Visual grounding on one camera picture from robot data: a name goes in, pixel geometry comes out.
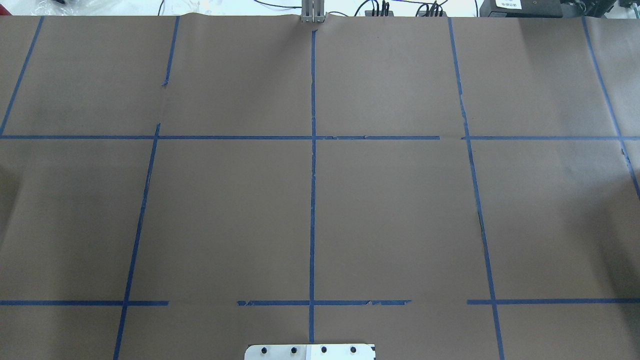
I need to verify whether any black computer box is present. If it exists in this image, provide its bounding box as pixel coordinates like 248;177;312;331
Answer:
478;0;563;18

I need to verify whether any aluminium frame post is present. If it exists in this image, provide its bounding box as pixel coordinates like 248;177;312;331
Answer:
301;0;327;23

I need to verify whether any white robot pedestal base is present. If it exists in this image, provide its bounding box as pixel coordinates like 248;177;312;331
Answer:
244;343;377;360

